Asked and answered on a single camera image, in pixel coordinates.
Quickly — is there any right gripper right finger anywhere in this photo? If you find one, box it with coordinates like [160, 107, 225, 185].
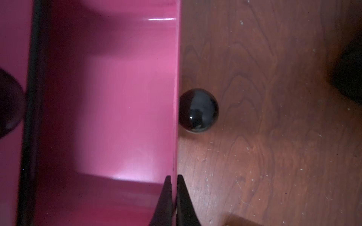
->
[176, 175, 201, 226]

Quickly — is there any black plastic tool case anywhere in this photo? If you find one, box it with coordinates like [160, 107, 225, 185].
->
[331, 34, 362, 104]

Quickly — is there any pink drawer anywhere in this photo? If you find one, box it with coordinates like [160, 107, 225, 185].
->
[1, 1, 33, 226]
[16, 1, 183, 226]

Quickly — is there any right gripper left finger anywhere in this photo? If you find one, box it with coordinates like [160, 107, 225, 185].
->
[149, 176, 173, 226]

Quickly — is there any pink top drawer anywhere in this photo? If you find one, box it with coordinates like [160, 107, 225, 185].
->
[1, 1, 33, 226]

